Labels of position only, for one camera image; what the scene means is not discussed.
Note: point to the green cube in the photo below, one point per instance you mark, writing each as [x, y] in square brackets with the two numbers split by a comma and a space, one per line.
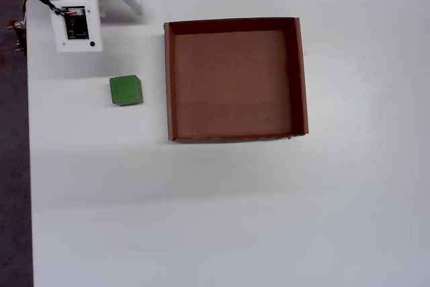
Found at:
[126, 90]

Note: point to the brown cardboard box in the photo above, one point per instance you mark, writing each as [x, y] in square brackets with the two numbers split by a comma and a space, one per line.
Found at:
[231, 85]

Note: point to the small metal clamp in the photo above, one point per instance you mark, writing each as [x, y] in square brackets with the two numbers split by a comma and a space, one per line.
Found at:
[21, 33]

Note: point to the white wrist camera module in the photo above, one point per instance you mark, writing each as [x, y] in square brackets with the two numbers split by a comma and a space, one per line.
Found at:
[58, 31]

